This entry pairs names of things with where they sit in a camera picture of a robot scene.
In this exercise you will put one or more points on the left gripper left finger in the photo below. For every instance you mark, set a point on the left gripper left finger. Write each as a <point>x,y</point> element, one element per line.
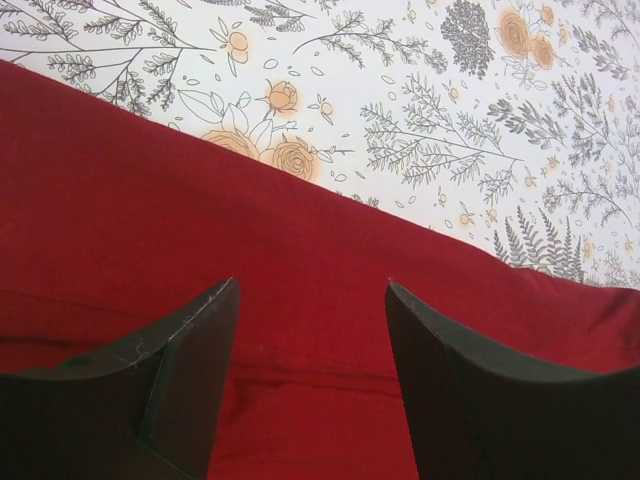
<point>145,406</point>

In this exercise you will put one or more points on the dark red t shirt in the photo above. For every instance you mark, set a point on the dark red t shirt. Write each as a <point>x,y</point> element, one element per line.
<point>109,221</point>

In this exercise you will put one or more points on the floral table cloth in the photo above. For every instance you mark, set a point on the floral table cloth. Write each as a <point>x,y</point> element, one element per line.
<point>510,125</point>

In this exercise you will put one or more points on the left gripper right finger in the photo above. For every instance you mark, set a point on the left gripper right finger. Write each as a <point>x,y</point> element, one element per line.
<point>477,409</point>

